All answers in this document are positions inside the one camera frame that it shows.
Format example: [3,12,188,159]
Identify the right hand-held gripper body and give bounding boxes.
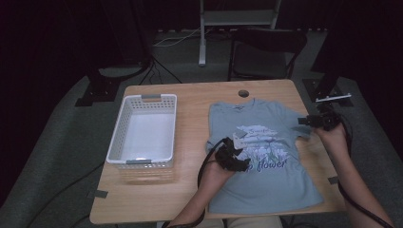
[307,93,353,132]

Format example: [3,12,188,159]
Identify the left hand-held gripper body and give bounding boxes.
[215,127,249,172]

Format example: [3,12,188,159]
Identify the light blue t-shirt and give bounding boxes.
[205,98,325,216]

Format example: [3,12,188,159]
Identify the person's right hand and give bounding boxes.
[313,123,350,156]

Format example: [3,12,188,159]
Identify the person's left hand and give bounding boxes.
[202,160,237,188]

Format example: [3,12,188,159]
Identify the black stand base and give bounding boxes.
[302,72,355,107]
[74,61,154,107]

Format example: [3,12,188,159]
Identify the person's beige trouser legs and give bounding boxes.
[202,216,284,228]

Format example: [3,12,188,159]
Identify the black chair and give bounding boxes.
[227,28,308,82]

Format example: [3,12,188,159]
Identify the white plastic basket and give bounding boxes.
[106,93,179,169]

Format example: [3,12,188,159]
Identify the white metal stand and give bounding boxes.
[198,0,283,67]

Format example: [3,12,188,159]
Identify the black floor cable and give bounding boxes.
[138,58,183,86]

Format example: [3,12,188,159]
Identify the white floor cable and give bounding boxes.
[153,28,203,48]

